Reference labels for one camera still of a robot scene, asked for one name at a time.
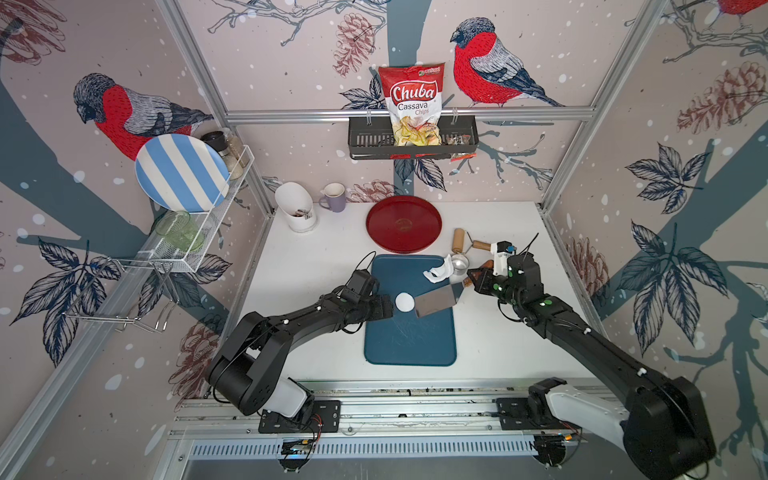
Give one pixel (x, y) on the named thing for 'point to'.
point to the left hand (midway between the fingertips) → (388, 303)
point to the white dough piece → (441, 272)
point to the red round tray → (404, 224)
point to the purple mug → (336, 193)
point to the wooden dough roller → (459, 238)
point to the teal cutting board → (406, 339)
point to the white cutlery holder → (297, 205)
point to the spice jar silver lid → (234, 158)
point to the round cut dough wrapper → (404, 302)
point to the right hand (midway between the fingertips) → (468, 269)
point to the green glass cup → (179, 230)
